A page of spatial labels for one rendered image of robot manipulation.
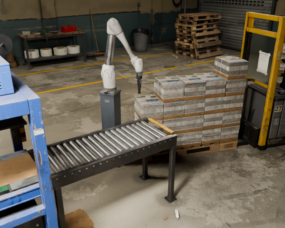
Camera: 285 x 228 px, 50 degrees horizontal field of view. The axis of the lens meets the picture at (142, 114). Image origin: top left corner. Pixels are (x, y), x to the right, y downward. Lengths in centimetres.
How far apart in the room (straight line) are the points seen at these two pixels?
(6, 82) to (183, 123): 252
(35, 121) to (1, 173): 80
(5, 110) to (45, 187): 65
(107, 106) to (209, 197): 160
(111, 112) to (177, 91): 87
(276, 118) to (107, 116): 236
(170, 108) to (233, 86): 91
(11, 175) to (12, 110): 81
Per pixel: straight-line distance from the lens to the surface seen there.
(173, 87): 381
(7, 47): 282
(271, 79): 428
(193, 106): 401
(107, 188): 369
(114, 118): 376
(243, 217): 346
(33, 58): 928
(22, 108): 203
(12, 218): 243
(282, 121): 473
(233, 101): 429
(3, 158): 296
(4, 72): 213
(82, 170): 264
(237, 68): 416
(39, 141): 214
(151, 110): 380
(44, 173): 227
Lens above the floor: 221
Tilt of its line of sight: 23 degrees down
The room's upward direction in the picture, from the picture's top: straight up
